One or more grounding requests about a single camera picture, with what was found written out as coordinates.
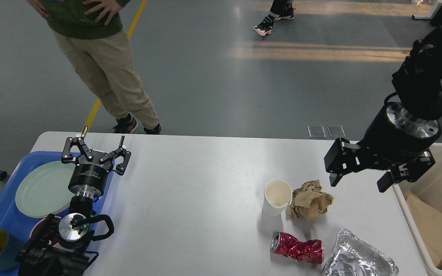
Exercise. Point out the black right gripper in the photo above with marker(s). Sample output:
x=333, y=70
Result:
x=393, y=138

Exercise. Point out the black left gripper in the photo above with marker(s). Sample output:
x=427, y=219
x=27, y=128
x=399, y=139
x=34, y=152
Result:
x=90, y=176

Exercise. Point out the mint green plate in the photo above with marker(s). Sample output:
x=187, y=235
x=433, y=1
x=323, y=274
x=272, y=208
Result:
x=46, y=187

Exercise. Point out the brown paper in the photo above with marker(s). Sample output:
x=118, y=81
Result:
x=309, y=201

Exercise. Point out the pink mug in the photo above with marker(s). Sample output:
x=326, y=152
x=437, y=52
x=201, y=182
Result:
x=47, y=233

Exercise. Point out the brown paper bag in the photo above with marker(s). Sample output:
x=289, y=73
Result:
x=428, y=221

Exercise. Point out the aluminium foil tray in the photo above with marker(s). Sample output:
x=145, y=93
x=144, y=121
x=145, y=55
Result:
x=353, y=256

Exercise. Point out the white paper cup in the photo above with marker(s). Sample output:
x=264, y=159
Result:
x=277, y=196

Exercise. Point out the crushed red can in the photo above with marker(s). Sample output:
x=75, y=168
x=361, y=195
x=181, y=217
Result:
x=285, y=244

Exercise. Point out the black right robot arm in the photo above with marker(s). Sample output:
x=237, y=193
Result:
x=418, y=82

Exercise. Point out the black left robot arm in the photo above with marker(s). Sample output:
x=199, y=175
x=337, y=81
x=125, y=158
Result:
x=74, y=231

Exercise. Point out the person in green sweater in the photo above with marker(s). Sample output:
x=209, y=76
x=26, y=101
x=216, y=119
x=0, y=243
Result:
x=90, y=34

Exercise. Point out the person in black sneakers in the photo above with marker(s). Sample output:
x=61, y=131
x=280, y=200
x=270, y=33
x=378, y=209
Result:
x=279, y=10

